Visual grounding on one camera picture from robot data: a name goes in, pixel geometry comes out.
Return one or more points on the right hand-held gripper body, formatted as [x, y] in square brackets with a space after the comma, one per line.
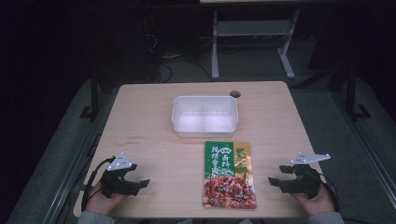
[303, 182]

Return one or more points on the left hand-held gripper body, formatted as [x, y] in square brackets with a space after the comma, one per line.
[116, 183]

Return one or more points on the green and gold food packet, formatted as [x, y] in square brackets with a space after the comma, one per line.
[229, 177]

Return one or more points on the white plastic container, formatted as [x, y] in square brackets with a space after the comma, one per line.
[204, 119]

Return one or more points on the person's left hand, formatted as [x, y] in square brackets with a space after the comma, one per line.
[101, 202]

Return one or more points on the person's right hand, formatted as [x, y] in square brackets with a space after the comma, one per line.
[316, 203]

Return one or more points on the black metal stand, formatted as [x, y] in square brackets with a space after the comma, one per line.
[93, 99]
[351, 93]

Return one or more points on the aluminium floor rail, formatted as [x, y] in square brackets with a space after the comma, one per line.
[67, 180]
[370, 155]

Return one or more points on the white metal desk frame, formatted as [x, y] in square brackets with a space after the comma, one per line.
[249, 28]

